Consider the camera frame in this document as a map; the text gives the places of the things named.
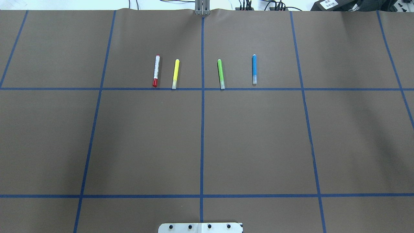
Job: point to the green highlighter pen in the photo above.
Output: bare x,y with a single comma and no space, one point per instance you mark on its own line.
221,74

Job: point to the white camera stand pedestal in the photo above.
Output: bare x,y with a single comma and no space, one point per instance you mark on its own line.
212,227

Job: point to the brown paper table mat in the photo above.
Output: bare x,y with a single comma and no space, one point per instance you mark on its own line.
322,143

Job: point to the blue marker pen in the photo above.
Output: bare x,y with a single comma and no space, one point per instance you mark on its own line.
254,69

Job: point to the red white marker pen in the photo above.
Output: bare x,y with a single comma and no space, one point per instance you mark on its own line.
156,70

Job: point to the aluminium frame post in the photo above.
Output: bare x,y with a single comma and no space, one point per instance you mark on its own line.
202,7

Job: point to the yellow highlighter pen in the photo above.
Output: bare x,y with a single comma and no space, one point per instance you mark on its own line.
175,74

